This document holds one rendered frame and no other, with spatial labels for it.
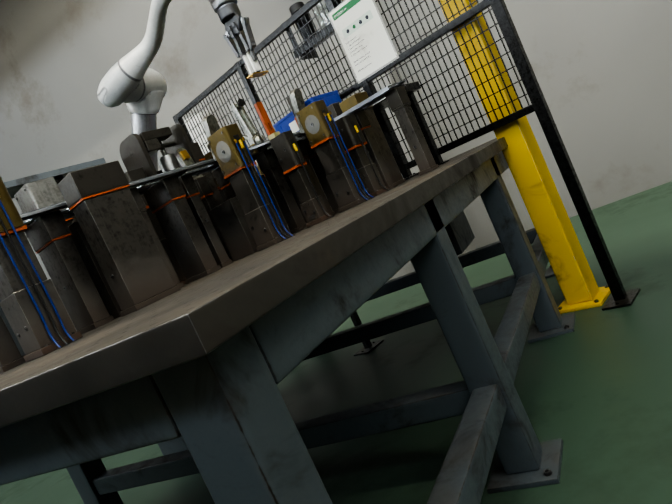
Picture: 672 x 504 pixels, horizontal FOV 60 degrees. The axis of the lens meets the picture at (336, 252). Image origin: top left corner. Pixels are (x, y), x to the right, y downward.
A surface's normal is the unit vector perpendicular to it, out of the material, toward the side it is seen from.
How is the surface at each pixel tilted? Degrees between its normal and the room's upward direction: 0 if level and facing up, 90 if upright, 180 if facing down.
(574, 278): 90
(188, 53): 90
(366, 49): 90
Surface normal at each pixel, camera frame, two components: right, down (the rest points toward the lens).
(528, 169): -0.61, 0.34
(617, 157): -0.40, 0.25
